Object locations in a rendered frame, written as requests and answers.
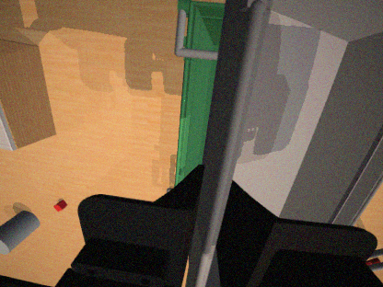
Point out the small red block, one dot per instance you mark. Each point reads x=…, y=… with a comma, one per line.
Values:
x=60, y=205

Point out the grey cylinder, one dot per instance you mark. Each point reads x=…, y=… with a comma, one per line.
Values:
x=15, y=230

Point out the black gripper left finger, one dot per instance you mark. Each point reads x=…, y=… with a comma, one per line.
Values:
x=167, y=223

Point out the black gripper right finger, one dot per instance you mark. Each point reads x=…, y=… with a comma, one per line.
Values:
x=250, y=235

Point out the green plastic tray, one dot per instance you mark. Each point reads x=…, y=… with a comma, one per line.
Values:
x=203, y=33

